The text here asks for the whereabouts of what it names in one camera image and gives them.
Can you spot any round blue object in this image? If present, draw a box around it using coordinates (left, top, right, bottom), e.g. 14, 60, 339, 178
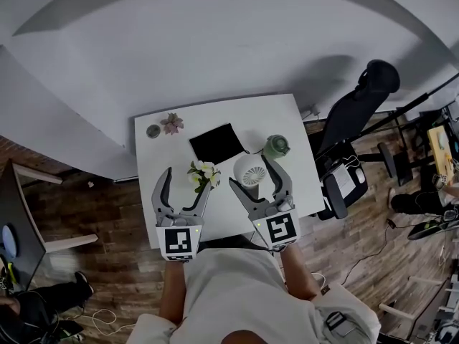
1, 224, 19, 259

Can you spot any person's left forearm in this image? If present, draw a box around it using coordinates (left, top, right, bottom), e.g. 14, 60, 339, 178
158, 262, 187, 325

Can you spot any person's white shirt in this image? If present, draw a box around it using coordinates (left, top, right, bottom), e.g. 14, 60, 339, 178
125, 247, 382, 344

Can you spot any yellow box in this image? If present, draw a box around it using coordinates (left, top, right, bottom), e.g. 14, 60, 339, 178
426, 125, 456, 182

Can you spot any white table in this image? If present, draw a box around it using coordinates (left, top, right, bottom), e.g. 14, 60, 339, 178
134, 92, 326, 250

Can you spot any person's right forearm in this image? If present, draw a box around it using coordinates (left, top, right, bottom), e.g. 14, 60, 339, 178
279, 244, 322, 300

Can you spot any grey laptop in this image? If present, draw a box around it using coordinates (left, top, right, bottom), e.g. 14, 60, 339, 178
328, 165, 354, 196

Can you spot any black office chair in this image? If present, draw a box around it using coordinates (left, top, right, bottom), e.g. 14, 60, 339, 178
310, 59, 401, 221

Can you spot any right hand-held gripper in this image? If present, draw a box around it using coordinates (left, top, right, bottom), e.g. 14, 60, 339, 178
228, 154, 299, 253

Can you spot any white flower plant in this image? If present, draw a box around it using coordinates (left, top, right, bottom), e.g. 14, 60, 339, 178
186, 160, 222, 194

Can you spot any pink succulent plant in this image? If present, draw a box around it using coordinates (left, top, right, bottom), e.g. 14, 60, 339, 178
160, 112, 184, 136

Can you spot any black drawstring pouch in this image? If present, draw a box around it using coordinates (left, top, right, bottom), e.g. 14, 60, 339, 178
189, 122, 265, 165

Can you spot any small white handheld fan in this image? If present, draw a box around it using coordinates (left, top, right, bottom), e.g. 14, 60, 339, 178
232, 155, 268, 199

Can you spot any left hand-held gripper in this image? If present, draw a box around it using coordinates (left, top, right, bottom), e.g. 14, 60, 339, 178
151, 166, 212, 263

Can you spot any dark wooden table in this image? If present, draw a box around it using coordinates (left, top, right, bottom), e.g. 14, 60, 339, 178
0, 158, 98, 290

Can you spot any black floor cable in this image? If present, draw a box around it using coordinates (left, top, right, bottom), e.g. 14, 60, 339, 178
340, 219, 395, 286

